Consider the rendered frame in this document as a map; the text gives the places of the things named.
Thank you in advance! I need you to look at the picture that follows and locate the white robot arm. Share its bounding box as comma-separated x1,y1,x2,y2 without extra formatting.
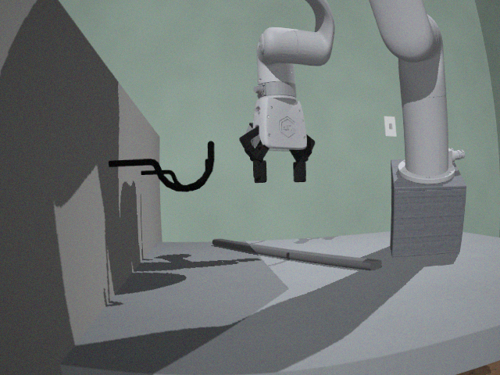
253,0,465,184

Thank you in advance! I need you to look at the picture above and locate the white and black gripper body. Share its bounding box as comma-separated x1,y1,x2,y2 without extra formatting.
252,95,307,152

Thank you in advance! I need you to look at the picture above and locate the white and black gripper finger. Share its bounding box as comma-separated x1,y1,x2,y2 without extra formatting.
239,126,269,183
289,135,315,182

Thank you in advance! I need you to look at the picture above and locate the grey wall panel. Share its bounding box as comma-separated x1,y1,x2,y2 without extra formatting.
0,0,163,375

